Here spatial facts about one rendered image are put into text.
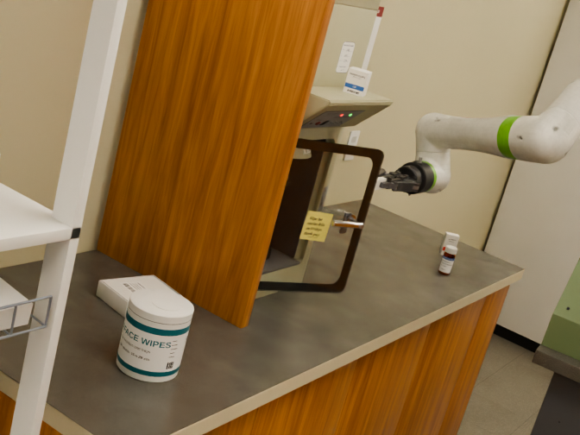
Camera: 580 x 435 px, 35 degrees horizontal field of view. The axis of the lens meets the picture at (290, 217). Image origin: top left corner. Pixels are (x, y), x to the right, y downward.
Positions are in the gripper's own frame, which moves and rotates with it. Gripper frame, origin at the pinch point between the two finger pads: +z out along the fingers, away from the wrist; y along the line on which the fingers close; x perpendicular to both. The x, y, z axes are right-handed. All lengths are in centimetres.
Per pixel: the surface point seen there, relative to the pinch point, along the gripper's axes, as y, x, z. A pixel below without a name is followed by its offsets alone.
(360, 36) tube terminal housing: -11.1, -36.1, 10.4
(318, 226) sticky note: -2.2, 10.6, 21.0
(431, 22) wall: -55, -38, -121
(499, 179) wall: -56, 39, -265
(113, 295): -24, 31, 66
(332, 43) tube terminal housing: -11.0, -33.7, 22.8
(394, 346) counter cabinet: 15.4, 43.4, -8.4
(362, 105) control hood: 0.0, -21.6, 19.9
